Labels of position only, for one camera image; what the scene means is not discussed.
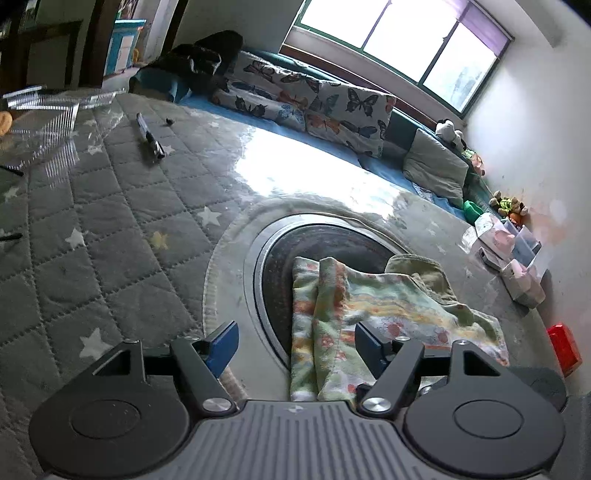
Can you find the dark wooden side table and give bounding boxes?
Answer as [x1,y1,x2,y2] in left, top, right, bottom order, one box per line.
[19,19,86,91]

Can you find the clear printed storage box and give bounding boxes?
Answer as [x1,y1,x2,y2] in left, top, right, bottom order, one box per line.
[503,220,542,278]

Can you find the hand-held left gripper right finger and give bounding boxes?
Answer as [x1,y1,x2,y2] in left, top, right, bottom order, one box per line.
[355,320,513,419]

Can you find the purple window blind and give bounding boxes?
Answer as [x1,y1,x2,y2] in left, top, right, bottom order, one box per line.
[459,0,514,59]

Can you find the clear plastic tray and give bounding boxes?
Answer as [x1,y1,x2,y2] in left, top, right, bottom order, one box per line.
[0,85,119,172]

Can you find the butterfly print pillow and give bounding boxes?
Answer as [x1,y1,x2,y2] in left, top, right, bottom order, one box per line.
[305,79,398,158]
[211,87,309,133]
[231,50,324,105]

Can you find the brown plush toy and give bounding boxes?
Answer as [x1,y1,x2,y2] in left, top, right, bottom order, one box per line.
[489,190,530,219]

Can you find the grey flat device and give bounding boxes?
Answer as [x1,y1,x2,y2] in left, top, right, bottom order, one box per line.
[478,247,505,271]

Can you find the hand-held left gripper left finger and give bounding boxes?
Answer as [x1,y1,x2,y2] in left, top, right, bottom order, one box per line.
[90,320,241,417]

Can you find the pastel patterned baby garment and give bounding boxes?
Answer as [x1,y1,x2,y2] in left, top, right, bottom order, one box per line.
[290,255,510,403]

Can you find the green framed window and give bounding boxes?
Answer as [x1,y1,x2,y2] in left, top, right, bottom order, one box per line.
[281,0,514,116]

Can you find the grey pillow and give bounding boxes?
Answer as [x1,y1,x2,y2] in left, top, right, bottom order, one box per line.
[403,128,470,208]

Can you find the rimless eyeglasses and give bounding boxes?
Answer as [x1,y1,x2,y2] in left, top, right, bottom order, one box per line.
[0,164,25,243]

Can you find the teal blue sofa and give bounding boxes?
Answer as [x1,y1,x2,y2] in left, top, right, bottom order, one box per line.
[129,46,491,223]

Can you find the red small box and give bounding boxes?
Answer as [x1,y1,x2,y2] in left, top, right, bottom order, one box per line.
[547,323,583,376]

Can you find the dark wooden door frame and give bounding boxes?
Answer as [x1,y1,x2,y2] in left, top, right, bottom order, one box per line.
[81,0,122,88]

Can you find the blue white toy cabinet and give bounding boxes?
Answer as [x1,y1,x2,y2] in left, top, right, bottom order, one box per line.
[104,18,147,77]

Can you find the panda plush toy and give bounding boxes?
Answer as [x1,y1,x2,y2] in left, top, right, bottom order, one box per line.
[434,119,468,151]

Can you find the pink white tissue box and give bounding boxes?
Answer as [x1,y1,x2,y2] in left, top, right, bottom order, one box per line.
[501,258,546,309]
[475,215,516,257]

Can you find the black clothing pile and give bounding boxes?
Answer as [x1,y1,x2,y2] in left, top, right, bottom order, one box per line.
[129,30,245,100]

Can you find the black clear pen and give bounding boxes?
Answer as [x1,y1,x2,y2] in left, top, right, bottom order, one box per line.
[136,112,166,160]

